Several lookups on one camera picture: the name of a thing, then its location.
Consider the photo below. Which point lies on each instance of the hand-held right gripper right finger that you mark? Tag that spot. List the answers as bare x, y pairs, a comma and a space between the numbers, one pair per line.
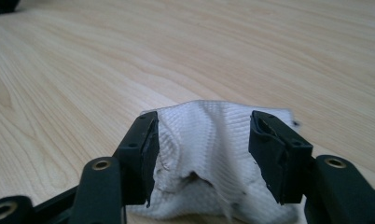
279, 158

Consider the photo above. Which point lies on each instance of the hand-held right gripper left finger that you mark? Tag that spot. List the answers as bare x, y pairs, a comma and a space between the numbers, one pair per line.
136, 161

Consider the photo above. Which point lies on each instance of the white cloth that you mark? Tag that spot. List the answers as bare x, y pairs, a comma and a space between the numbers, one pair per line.
207, 149

